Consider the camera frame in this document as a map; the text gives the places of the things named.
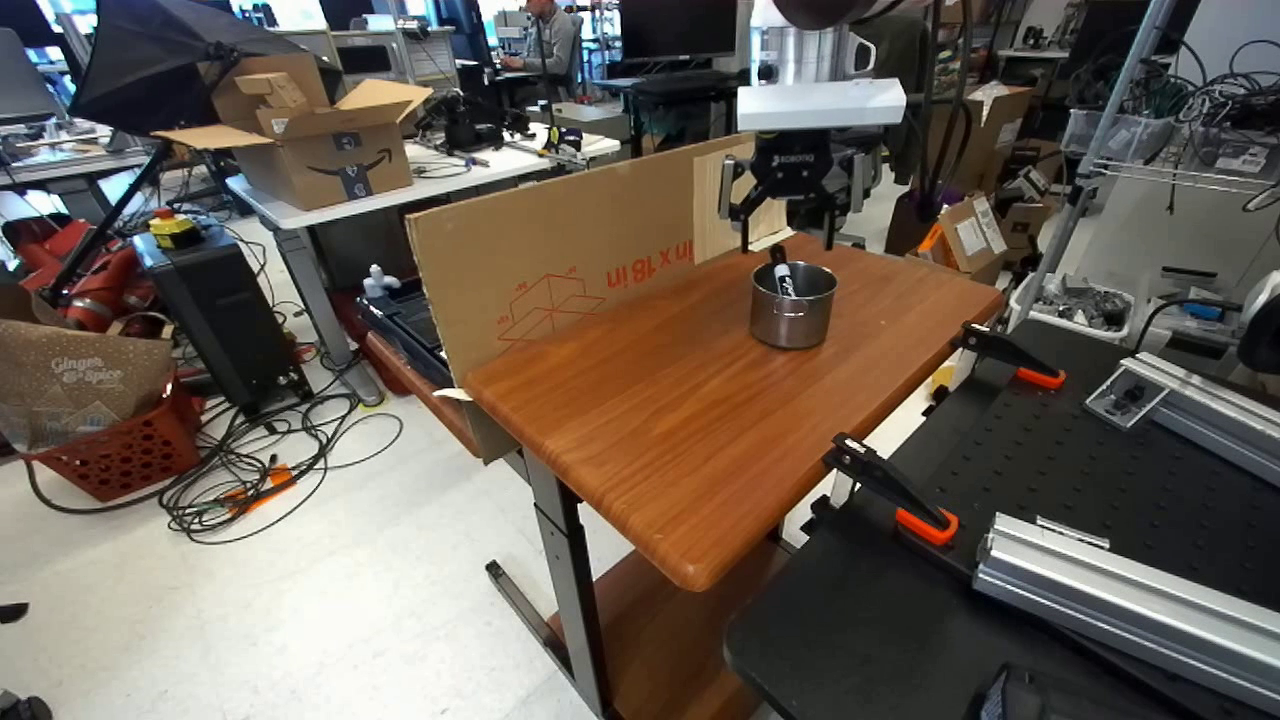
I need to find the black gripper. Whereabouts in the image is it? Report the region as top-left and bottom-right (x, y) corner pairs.
(731, 128), (856, 254)

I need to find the silver metal pot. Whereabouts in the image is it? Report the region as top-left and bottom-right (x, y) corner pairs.
(746, 254), (844, 354)

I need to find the small labelled cardboard box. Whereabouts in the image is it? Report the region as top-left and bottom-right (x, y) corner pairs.
(928, 188), (1014, 282)

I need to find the brown cardboard box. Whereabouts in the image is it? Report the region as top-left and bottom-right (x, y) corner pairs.
(916, 75), (1042, 203)

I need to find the dark computer monitor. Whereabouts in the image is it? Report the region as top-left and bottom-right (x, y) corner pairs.
(615, 0), (746, 65)

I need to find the cardboard sheet with red print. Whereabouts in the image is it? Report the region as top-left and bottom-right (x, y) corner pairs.
(403, 132), (759, 393)

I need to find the black orange bar clamp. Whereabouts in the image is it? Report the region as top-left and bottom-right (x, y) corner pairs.
(959, 319), (1073, 397)
(822, 431), (963, 555)

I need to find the person in grey shirt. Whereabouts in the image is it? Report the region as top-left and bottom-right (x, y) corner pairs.
(506, 0), (583, 83)

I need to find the long white table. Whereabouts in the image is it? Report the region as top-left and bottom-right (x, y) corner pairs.
(221, 134), (569, 379)

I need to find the grey outlet plate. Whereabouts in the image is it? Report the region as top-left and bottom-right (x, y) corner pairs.
(1079, 365), (1175, 434)

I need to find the wooden side shelf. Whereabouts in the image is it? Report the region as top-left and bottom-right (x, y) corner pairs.
(351, 292), (523, 468)

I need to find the black perforated breadboard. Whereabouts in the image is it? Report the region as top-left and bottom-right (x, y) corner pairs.
(726, 317), (1280, 720)

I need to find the white spray bottle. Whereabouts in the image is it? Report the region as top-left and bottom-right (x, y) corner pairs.
(361, 259), (403, 304)

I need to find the grey metal desk leg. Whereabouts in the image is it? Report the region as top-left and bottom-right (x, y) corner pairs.
(485, 448), (620, 720)

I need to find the open cardboard shipping box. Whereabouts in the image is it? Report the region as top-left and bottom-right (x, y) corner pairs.
(149, 48), (439, 215)

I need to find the black equipment tower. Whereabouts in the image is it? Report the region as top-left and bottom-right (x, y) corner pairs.
(129, 222), (306, 419)

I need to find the red yellow emergency stop button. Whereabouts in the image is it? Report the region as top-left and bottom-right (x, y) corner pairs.
(145, 209), (209, 254)

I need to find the black photo umbrella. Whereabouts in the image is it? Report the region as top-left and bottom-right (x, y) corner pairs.
(64, 0), (306, 139)

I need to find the red plastic basket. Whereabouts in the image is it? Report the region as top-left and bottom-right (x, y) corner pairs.
(23, 383), (205, 508)

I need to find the red bag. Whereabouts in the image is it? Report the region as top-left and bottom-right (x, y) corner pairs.
(8, 215), (153, 336)

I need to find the brown printed paper bag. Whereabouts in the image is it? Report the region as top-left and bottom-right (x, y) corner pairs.
(0, 306), (179, 459)

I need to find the silver aluminium extrusion rail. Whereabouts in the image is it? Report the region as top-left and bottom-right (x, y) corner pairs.
(1085, 346), (1280, 493)
(969, 508), (1280, 720)

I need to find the black floor cable bundle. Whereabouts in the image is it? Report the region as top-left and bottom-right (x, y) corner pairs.
(155, 379), (409, 549)

